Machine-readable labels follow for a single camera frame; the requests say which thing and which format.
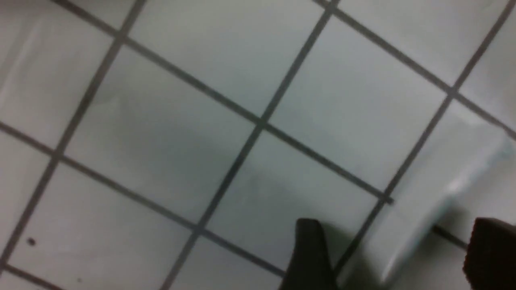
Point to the white grid tablecloth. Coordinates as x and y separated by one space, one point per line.
173 144

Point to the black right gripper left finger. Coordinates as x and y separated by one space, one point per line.
310 266

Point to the plain white spoon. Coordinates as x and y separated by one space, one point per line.
465 169

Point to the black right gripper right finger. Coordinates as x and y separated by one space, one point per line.
490 262

